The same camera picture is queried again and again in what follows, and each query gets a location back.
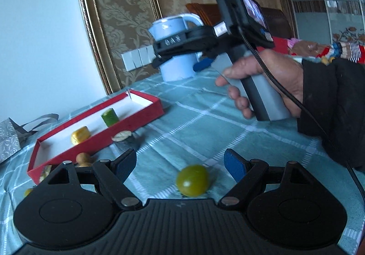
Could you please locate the silver patterned gift bag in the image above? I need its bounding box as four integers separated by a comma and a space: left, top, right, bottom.
0, 113, 59, 164

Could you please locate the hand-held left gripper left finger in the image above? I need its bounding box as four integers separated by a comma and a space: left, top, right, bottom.
36, 149, 141, 210

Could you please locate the yellow green vegetable piece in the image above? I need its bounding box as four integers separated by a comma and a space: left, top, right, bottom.
38, 164, 53, 183

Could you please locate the colourful striped bedding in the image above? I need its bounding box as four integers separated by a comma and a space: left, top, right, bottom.
274, 37, 365, 66

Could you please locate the glass sliding wardrobe door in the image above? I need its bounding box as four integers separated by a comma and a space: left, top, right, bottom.
281, 0, 365, 45

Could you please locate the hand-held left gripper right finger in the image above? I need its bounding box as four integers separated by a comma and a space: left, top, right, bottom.
218, 148, 329, 211

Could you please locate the black cable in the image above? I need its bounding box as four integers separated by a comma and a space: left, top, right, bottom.
240, 31, 365, 207

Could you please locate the white wall switch panel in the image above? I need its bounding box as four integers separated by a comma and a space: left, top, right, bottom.
122, 46, 156, 71

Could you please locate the brown wooden chair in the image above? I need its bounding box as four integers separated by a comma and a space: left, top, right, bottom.
185, 3, 294, 42

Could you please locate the person's right hand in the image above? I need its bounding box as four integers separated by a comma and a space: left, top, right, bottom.
215, 50, 305, 119

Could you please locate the dark eggplant piece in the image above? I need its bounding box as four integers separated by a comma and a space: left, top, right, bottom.
111, 130, 140, 145

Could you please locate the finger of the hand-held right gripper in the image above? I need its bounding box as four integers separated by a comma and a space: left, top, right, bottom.
151, 53, 183, 70

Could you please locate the green checked tablecloth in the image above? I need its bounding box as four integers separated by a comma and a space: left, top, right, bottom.
0, 68, 365, 255

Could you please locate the yellow vegetable chunk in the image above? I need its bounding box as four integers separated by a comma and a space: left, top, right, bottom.
71, 127, 92, 146

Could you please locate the green tomato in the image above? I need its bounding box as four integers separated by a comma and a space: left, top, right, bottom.
176, 164, 211, 198

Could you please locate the green cucumber piece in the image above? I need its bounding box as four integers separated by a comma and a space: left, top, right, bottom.
101, 107, 119, 127

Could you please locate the person's right forearm black sleeve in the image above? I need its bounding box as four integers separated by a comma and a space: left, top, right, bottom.
297, 58, 365, 172

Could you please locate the light blue electric kettle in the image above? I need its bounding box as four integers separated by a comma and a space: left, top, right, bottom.
148, 13, 201, 82

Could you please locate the red shallow box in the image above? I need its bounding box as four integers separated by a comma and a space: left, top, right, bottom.
27, 90, 165, 185

